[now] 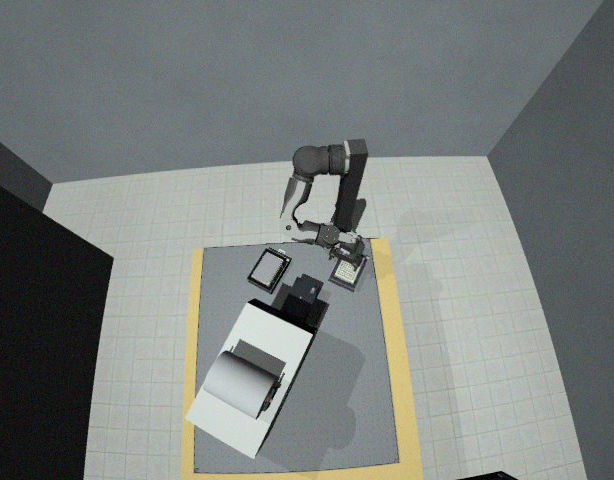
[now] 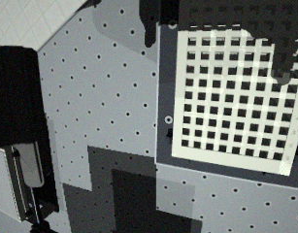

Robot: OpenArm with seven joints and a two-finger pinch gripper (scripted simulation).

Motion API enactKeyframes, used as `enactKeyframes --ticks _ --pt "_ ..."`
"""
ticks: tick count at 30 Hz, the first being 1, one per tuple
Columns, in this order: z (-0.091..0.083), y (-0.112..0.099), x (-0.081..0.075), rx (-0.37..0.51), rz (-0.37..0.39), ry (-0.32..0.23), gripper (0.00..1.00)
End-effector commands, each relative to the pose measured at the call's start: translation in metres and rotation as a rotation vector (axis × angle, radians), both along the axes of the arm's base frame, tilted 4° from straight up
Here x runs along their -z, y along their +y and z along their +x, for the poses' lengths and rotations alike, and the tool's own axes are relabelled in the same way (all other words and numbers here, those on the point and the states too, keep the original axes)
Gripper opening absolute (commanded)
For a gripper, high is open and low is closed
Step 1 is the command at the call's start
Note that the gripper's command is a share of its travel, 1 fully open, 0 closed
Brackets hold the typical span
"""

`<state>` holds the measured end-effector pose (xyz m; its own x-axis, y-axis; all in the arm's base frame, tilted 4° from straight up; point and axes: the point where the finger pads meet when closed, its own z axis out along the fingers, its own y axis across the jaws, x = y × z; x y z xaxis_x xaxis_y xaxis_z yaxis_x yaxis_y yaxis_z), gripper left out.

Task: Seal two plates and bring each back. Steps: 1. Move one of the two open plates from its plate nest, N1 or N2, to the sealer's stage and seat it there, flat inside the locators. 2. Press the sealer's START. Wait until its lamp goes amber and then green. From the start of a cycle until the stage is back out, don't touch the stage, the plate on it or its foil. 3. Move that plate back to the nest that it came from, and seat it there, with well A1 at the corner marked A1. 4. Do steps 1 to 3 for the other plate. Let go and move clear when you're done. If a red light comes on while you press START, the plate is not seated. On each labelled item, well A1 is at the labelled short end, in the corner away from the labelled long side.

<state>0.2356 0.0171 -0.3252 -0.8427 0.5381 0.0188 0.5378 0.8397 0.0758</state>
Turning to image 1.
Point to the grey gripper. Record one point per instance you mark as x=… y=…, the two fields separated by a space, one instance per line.
x=335 y=252

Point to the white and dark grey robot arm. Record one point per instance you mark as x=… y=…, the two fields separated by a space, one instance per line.
x=310 y=161

